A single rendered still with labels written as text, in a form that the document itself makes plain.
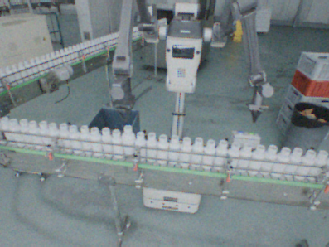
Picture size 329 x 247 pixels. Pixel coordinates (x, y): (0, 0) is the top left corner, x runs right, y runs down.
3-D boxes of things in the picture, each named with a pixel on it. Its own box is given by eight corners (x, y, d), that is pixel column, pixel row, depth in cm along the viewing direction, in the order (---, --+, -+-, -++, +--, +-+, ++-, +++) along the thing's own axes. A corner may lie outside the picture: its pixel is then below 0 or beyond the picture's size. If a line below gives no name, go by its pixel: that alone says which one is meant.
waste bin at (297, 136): (282, 163, 255) (303, 120, 219) (272, 140, 292) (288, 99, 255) (320, 167, 251) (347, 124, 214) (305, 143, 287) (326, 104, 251)
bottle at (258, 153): (254, 166, 113) (263, 142, 103) (260, 174, 108) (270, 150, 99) (244, 167, 111) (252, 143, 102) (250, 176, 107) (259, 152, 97)
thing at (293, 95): (297, 112, 270) (304, 97, 258) (283, 97, 304) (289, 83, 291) (342, 113, 271) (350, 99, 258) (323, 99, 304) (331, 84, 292)
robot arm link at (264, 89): (260, 70, 110) (245, 76, 111) (271, 70, 99) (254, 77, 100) (268, 90, 113) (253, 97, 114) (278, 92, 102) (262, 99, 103)
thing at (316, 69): (312, 80, 245) (320, 62, 233) (294, 68, 279) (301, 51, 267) (360, 82, 246) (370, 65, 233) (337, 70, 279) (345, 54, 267)
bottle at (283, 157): (278, 169, 111) (290, 146, 101) (283, 178, 106) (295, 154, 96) (268, 168, 111) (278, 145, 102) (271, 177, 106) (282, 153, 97)
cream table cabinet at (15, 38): (41, 66, 505) (25, 12, 437) (59, 70, 483) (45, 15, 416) (-5, 83, 422) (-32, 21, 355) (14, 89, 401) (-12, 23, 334)
